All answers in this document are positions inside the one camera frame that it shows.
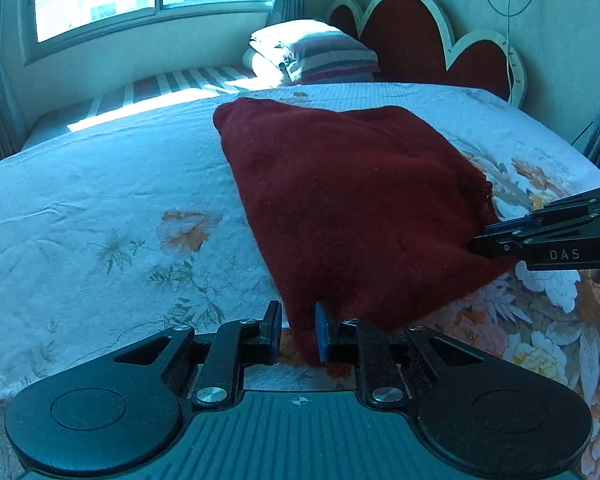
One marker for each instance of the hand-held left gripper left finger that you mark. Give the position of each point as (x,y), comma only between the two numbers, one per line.
(271,332)

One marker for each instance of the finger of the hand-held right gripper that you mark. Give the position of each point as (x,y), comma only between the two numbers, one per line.
(565,212)
(550,252)

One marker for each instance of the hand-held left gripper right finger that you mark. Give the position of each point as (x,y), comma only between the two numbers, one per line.
(323,332)

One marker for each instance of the dark red knit garment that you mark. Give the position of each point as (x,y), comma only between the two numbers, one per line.
(360,200)

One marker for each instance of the floral white bedsheet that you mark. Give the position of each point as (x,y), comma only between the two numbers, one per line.
(105,200)

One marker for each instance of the red and white headboard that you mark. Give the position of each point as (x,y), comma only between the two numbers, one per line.
(410,35)

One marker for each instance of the white pillow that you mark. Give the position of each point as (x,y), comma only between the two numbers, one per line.
(262,67)

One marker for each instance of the striped mattress cover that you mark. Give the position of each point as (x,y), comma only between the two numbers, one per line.
(145,92)

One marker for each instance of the striped pillow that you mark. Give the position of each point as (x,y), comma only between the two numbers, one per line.
(325,50)

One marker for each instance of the large framed window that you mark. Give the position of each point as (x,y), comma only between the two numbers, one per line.
(145,0)

